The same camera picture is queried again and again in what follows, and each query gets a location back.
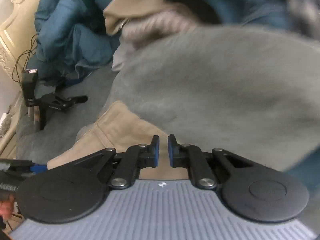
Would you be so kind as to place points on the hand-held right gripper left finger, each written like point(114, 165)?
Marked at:
point(156, 152)

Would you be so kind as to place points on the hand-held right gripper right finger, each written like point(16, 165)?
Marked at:
point(171, 152)

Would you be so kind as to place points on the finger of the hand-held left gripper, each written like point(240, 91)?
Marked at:
point(38, 168)

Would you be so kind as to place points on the beige pants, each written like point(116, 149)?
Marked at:
point(117, 130)

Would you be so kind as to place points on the person's left hand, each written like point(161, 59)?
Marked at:
point(6, 208)

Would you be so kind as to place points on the grey fleece sweater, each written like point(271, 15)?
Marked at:
point(212, 85)

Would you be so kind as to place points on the light grey shirt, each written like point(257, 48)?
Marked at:
point(118, 60)

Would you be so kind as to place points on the beige knit sweater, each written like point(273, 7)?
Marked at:
point(160, 22)

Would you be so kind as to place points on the cream carved headboard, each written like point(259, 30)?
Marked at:
point(15, 30)

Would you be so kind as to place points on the blue duvet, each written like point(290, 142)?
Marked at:
point(65, 30)

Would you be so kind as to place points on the tan cloth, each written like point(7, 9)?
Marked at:
point(130, 5)

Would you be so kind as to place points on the black clamp mount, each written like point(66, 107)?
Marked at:
point(57, 102)

